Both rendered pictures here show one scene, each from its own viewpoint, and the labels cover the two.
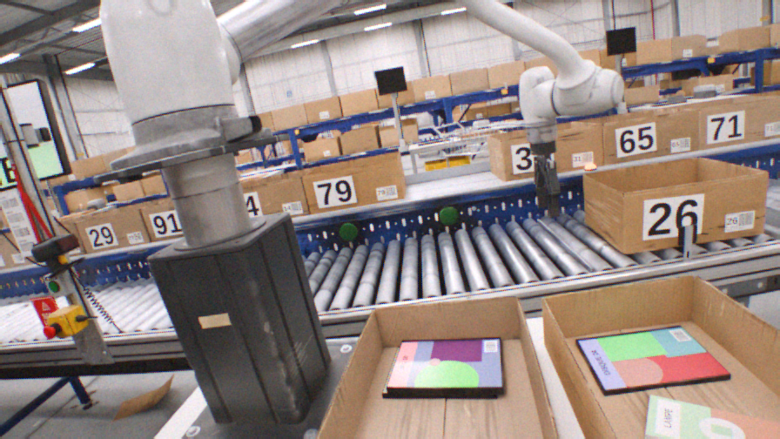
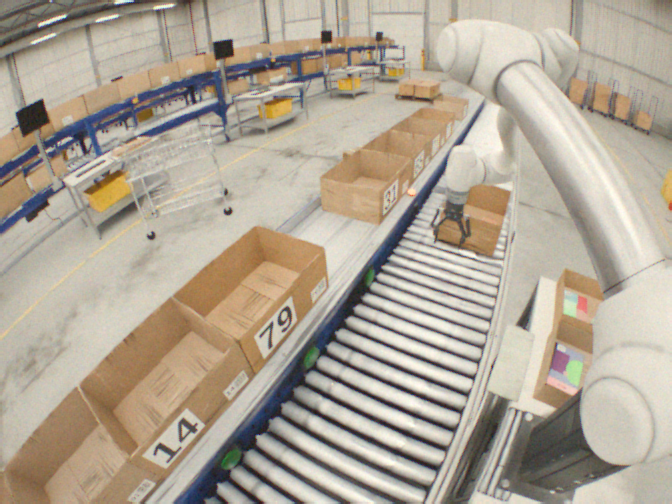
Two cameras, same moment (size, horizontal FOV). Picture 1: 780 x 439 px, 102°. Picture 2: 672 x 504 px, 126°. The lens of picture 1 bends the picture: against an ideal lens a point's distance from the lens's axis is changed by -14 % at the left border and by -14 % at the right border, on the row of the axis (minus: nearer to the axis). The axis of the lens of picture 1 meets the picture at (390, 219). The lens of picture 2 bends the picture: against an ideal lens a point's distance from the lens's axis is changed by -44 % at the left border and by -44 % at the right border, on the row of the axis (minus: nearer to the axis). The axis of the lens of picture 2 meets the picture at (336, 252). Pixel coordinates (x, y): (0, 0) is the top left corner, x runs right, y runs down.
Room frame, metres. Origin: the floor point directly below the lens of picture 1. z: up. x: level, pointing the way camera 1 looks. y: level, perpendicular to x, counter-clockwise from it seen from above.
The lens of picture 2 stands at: (1.06, 0.56, 1.63)
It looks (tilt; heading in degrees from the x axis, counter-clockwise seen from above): 40 degrees down; 296
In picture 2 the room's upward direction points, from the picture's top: 4 degrees counter-clockwise
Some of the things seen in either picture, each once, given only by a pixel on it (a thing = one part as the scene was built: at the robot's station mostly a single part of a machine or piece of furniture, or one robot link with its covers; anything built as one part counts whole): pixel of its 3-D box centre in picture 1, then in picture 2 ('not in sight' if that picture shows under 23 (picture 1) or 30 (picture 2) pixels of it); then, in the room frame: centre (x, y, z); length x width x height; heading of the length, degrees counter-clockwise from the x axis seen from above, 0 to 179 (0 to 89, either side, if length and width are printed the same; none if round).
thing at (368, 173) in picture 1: (358, 181); (254, 291); (1.58, 0.10, 0.96); 0.39 x 0.29 x 0.17; 83
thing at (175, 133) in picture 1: (199, 132); not in sight; (0.56, 0.26, 1.24); 0.22 x 0.18 x 0.06; 68
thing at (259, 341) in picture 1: (251, 318); (577, 444); (0.57, 0.27, 0.91); 0.26 x 0.26 x 0.33; 79
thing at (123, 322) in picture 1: (155, 302); not in sight; (1.22, 0.93, 0.72); 0.52 x 0.05 x 0.05; 173
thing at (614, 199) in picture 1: (665, 200); (476, 212); (0.94, -0.82, 0.83); 0.39 x 0.29 x 0.17; 79
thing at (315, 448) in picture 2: not in sight; (343, 463); (1.16, 0.42, 0.72); 0.52 x 0.05 x 0.05; 173
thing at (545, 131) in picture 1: (541, 131); (456, 193); (1.06, -0.49, 1.09); 0.09 x 0.09 x 0.06
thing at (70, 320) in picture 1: (74, 320); not in sight; (0.89, 0.96, 0.84); 0.15 x 0.09 x 0.07; 83
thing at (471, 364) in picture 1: (447, 364); (564, 369); (0.53, -0.05, 0.78); 0.19 x 0.14 x 0.02; 73
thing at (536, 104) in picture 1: (541, 94); (464, 167); (1.05, -0.50, 1.19); 0.13 x 0.11 x 0.16; 31
